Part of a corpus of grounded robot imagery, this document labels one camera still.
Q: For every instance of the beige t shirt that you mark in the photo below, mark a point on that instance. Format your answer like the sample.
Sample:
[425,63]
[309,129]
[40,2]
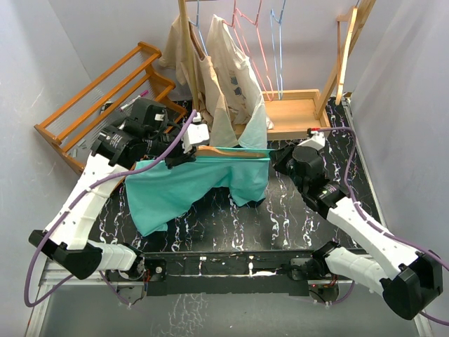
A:
[212,102]

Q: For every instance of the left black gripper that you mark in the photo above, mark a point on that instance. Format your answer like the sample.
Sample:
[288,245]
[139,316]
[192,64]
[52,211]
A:
[179,155]

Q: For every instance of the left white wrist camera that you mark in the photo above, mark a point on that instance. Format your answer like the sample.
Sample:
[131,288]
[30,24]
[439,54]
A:
[196,132]

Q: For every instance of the orange wooden shelf rack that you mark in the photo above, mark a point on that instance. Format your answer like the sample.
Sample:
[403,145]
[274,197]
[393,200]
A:
[73,127]

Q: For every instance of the pink wire hanger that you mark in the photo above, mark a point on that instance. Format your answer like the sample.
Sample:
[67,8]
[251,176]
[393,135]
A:
[247,31]

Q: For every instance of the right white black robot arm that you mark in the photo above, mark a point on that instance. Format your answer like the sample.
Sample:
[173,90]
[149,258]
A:
[408,279]

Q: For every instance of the purple cap marker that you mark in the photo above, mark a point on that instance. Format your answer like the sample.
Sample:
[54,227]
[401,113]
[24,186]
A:
[131,102]

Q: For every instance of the wooden clothes rack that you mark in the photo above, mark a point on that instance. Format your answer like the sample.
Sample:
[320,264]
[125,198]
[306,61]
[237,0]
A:
[309,39]

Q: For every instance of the teal t shirt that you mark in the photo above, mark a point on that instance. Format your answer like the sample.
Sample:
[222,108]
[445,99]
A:
[160,194]

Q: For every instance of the blue wire hanger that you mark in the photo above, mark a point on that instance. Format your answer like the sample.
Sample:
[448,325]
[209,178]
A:
[276,22]

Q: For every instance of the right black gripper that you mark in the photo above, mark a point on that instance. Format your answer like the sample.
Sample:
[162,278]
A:
[278,158]

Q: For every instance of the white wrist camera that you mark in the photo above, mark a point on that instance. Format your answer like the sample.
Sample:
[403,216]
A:
[315,139]
[196,132]

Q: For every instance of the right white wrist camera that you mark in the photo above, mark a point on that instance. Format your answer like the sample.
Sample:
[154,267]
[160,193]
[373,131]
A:
[315,139]

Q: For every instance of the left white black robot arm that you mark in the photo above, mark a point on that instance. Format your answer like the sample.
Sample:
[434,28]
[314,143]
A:
[147,131]

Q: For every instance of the blue hanger under beige shirt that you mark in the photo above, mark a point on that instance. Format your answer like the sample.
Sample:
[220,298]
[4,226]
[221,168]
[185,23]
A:
[196,24]

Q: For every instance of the white printed t shirt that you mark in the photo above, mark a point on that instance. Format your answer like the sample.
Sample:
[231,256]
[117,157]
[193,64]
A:
[244,102]

